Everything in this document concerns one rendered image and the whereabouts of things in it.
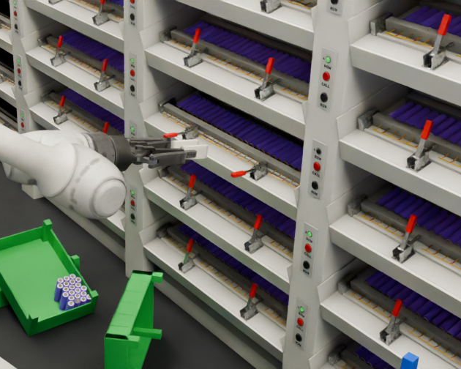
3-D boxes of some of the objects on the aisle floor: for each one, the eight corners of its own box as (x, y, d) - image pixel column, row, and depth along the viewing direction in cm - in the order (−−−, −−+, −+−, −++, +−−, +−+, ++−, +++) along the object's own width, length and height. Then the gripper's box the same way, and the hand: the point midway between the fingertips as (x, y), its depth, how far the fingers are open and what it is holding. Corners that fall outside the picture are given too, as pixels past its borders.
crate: (94, 312, 231) (99, 294, 226) (28, 337, 219) (31, 319, 214) (46, 236, 245) (50, 218, 240) (-19, 255, 234) (-16, 237, 228)
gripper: (85, 158, 172) (180, 152, 187) (123, 185, 161) (220, 177, 175) (90, 124, 170) (184, 121, 184) (127, 149, 158) (226, 144, 173)
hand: (189, 149), depth 178 cm, fingers open, 3 cm apart
